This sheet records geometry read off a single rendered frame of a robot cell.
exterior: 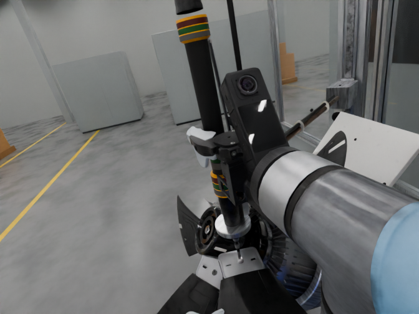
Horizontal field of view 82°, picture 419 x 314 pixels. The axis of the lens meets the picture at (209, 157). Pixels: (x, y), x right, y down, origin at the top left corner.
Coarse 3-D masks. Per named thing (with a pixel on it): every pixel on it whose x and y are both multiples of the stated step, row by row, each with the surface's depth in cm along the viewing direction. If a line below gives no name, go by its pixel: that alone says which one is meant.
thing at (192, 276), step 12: (192, 276) 62; (180, 288) 63; (192, 288) 61; (204, 288) 60; (216, 288) 59; (168, 300) 64; (180, 300) 62; (192, 300) 60; (204, 300) 59; (216, 300) 58; (168, 312) 63; (180, 312) 61; (204, 312) 59
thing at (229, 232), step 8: (240, 208) 47; (248, 208) 48; (240, 216) 48; (248, 216) 48; (216, 224) 48; (224, 224) 47; (240, 224) 46; (248, 224) 46; (224, 232) 45; (232, 232) 45; (240, 232) 44
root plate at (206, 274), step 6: (204, 258) 62; (210, 258) 61; (204, 264) 62; (210, 264) 61; (216, 264) 61; (198, 270) 62; (204, 270) 61; (210, 270) 61; (198, 276) 61; (204, 276) 61; (210, 276) 61; (216, 276) 60; (222, 276) 60; (210, 282) 60; (216, 282) 60
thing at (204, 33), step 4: (196, 32) 32; (200, 32) 32; (204, 32) 32; (208, 32) 33; (180, 36) 33; (184, 36) 32; (188, 36) 32; (192, 36) 32; (196, 36) 32; (200, 36) 32; (180, 40) 33; (184, 40) 33
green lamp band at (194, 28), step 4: (200, 24) 32; (204, 24) 32; (208, 24) 33; (184, 28) 32; (188, 28) 32; (192, 28) 32; (196, 28) 32; (200, 28) 32; (204, 28) 32; (208, 28) 33; (180, 32) 32; (184, 32) 32; (188, 32) 32
